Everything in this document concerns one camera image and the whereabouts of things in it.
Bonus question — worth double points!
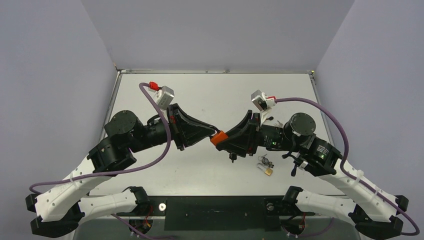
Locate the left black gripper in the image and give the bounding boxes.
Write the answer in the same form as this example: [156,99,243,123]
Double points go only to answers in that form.
[133,106,219,154]

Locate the orange padlock with keys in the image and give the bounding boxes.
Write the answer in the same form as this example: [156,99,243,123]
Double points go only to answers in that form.
[209,128,237,163]

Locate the brass long-shackle padlock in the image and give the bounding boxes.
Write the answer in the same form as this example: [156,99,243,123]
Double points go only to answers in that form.
[256,154,274,176]

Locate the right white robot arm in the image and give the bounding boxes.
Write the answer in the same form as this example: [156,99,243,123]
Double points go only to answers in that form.
[210,111,409,240]

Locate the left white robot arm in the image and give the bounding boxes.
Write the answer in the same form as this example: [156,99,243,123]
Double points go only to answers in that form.
[25,103,217,238]

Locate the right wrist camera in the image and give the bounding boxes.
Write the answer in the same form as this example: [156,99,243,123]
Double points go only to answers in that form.
[250,90,277,125]

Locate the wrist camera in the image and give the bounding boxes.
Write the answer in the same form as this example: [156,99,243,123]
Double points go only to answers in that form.
[250,90,277,125]
[153,85,175,111]

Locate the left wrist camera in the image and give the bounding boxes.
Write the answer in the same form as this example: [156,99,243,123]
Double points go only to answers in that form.
[153,85,175,111]

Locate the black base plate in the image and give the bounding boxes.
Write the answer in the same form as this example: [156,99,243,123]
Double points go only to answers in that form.
[119,195,304,231]

